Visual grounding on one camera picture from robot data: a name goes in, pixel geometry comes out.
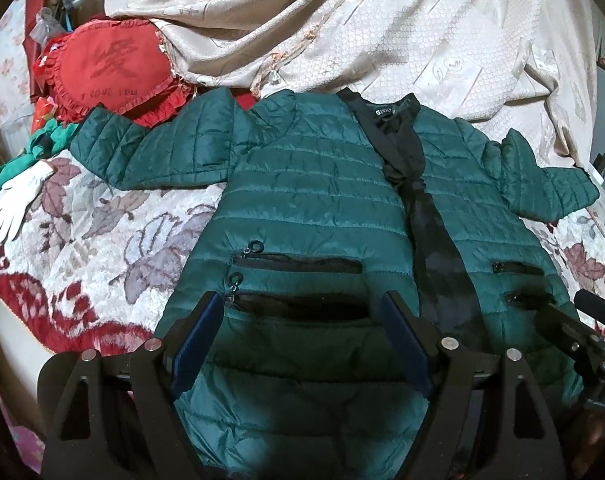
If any dark green quilted jacket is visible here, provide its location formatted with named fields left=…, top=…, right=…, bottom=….
left=70, top=89, right=598, bottom=479

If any floral red white blanket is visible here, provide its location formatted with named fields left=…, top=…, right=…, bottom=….
left=0, top=156, right=605, bottom=356

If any green and white garment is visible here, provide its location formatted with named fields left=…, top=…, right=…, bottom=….
left=0, top=119, right=79, bottom=243

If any beige embroidered bedspread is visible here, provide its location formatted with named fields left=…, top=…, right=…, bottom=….
left=105, top=0, right=597, bottom=166

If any red heart ruffled pillow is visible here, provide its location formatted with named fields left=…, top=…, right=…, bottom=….
left=32, top=18, right=195, bottom=127

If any clear plastic bag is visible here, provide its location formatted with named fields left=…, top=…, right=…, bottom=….
left=29, top=6, right=66, bottom=48

